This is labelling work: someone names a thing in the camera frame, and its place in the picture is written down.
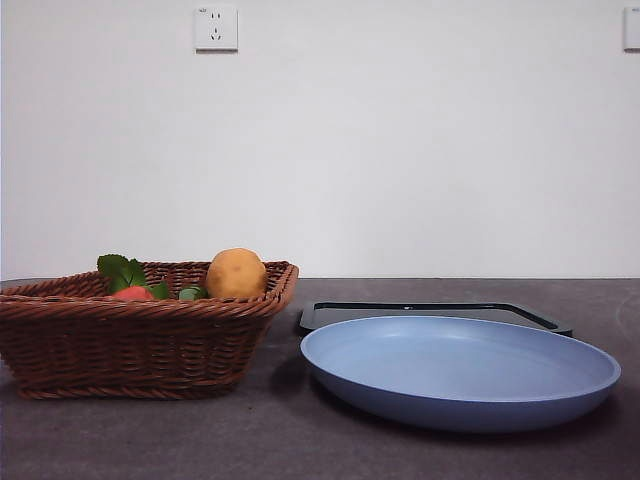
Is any blue round plate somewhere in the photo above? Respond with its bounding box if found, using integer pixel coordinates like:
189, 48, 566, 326
300, 315, 623, 434

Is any white wall socket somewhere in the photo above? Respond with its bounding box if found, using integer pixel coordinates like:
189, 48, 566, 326
193, 4, 240, 54
622, 6, 640, 54

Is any yellow-brown potato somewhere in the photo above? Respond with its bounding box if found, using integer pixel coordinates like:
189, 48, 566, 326
205, 247, 268, 300

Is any orange carrot with green leaves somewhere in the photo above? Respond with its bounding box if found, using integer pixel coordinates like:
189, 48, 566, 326
96, 253, 172, 302

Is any brown wicker basket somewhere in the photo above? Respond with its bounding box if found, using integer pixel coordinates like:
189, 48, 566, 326
0, 259, 300, 401

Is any black rectangular tray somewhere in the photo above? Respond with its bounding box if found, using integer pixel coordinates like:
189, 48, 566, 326
298, 301, 574, 338

